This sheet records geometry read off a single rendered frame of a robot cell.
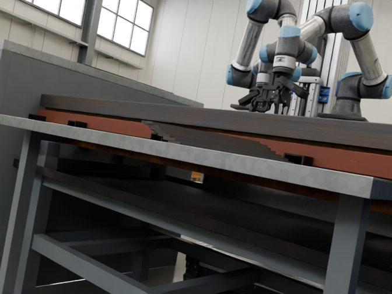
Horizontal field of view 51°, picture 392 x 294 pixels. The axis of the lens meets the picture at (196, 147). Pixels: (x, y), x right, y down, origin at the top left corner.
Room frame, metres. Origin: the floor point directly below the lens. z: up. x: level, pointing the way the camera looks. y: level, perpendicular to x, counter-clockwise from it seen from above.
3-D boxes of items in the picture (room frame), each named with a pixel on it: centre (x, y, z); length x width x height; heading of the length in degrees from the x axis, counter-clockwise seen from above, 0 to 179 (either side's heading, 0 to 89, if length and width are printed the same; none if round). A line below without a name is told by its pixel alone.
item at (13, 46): (2.32, 0.64, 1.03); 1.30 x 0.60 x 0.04; 140
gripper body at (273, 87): (1.45, -0.25, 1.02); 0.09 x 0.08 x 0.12; 50
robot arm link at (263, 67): (1.78, -0.25, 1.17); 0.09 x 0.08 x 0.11; 8
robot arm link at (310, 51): (1.53, -0.32, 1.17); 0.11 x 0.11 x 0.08; 44
